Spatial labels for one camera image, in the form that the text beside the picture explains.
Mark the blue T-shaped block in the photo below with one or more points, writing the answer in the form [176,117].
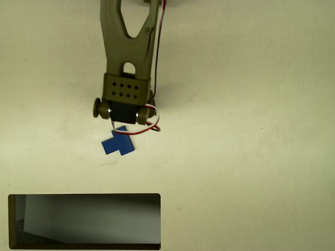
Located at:
[119,145]

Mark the rectangular box opening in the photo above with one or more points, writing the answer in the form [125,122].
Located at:
[11,222]

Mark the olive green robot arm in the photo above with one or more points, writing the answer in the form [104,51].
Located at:
[128,52]

